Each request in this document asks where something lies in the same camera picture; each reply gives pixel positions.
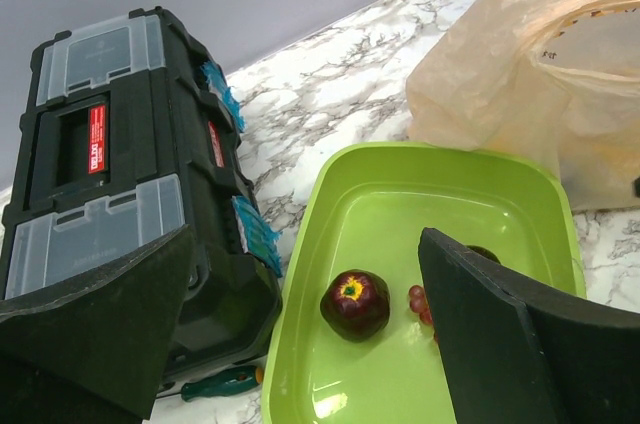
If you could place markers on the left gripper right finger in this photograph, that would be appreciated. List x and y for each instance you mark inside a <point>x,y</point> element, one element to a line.
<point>515,350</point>

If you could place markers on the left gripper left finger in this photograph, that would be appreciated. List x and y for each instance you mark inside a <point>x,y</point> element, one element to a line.
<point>93,348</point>

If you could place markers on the fake red grape bunch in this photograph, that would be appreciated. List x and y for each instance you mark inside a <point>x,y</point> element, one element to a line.
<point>419,305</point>

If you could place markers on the dark purple fake plum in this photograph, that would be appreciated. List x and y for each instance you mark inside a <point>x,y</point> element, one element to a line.
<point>486,253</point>

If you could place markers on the translucent orange plastic bag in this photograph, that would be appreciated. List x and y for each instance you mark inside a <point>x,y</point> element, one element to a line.
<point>553,81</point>

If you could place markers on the dark red fake apple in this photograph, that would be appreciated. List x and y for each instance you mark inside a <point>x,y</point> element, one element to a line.
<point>356,305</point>

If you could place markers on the black plastic toolbox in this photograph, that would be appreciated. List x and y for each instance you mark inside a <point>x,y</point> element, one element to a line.
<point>131,131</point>

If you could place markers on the green plastic tray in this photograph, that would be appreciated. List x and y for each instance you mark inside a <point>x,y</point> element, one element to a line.
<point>367,210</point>

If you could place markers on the green handled screwdriver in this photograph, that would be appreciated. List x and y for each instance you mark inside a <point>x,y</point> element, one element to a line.
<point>229,382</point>

